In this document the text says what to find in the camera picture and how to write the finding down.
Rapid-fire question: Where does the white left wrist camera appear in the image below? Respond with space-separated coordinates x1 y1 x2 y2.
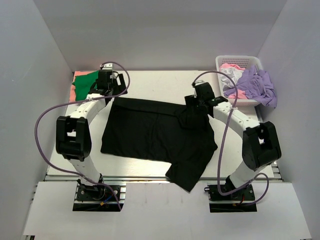
100 62 114 72

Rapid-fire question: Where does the folded green t shirt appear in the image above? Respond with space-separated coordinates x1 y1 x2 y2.
72 70 101 102

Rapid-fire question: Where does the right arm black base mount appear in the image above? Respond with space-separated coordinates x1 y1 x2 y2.
203 182 256 202

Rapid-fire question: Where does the black t shirt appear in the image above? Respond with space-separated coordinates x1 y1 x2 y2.
100 97 218 192

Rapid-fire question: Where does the aluminium rail at table edge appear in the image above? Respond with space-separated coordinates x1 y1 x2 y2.
44 162 284 182

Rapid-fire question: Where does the purple t shirt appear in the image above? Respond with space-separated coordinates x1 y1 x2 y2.
236 65 278 108

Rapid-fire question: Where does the pink t shirt in basket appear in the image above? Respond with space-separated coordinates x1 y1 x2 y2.
219 63 245 99

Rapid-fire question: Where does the white plastic laundry basket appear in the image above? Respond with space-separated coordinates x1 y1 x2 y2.
215 55 264 107

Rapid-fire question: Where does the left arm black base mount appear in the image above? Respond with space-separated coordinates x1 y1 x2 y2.
74 180 126 204

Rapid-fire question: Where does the white t shirt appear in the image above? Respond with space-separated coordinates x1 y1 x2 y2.
220 67 245 92

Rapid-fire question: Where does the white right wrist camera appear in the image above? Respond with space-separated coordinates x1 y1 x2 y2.
192 79 205 88

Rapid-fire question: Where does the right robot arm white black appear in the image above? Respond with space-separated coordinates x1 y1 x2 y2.
184 82 282 200

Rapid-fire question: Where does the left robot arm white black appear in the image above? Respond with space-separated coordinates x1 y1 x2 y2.
55 69 128 200

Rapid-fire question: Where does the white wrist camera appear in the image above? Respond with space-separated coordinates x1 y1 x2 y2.
192 79 205 88
100 62 114 72

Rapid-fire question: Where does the folded salmon pink t shirt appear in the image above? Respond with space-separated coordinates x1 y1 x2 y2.
68 70 96 104

